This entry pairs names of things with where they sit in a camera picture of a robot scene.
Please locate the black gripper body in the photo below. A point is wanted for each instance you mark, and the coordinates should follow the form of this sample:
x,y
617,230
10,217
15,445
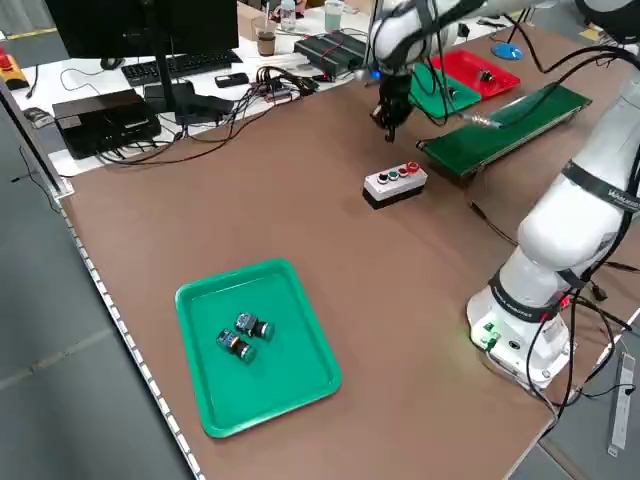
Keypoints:
x,y
396,87

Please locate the grey push button control box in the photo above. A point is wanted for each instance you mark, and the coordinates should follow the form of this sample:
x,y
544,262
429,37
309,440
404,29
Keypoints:
x,y
395,192

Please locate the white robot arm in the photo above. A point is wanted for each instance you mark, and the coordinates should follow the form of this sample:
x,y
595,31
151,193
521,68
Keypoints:
x,y
575,225

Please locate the green belt conveyor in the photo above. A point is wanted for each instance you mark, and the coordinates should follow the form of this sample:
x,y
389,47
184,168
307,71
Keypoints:
x,y
465,155

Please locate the cardboard box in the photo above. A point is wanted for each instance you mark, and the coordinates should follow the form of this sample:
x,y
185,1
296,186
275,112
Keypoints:
x,y
250,17

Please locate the black equipment box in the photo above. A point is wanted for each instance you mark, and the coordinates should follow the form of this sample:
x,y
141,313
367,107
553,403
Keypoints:
x,y
100,115

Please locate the yellow emergency stop box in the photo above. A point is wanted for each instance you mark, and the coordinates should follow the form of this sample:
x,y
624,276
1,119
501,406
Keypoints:
x,y
10,67

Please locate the black finned power supply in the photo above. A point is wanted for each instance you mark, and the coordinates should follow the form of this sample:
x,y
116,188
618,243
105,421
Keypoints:
x,y
330,47
335,71

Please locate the green plastic tray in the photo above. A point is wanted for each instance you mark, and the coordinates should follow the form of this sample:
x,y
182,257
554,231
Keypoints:
x,y
280,380
465,100

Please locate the red plastic tray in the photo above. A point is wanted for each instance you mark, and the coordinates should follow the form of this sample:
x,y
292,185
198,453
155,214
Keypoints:
x,y
465,65

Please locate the clear plastic cup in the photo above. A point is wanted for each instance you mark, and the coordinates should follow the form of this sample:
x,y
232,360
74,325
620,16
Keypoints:
x,y
334,14

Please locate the blue desk lamp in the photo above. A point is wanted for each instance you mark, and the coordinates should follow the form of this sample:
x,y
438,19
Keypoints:
x,y
506,50

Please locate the clear plastic bottle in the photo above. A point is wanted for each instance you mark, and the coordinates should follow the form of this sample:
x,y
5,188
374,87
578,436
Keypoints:
x,y
287,15

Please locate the brown paper cup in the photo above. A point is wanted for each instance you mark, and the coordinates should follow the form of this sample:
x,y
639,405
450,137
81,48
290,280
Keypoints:
x,y
266,42

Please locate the black phone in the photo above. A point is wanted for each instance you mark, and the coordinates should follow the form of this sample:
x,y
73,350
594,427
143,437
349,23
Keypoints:
x,y
231,79

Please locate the black keyboard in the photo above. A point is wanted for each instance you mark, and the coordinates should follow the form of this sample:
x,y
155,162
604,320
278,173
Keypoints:
x,y
200,62

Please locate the small black connector module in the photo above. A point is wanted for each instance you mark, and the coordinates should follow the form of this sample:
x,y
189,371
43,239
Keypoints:
x,y
598,291

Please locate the black computer monitor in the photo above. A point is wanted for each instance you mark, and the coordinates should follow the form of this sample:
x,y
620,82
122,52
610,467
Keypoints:
x,y
125,25

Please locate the black computer mouse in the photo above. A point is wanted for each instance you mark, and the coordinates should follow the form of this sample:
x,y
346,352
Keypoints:
x,y
111,62

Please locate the steel ruler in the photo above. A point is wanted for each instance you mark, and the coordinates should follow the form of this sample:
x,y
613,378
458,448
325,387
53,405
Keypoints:
x,y
620,400

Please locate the green push button switch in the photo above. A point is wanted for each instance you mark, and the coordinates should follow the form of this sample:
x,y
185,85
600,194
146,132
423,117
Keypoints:
x,y
255,325
237,345

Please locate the aluminium frame post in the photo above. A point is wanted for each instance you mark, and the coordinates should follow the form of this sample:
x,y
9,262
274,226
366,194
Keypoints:
x,y
30,145

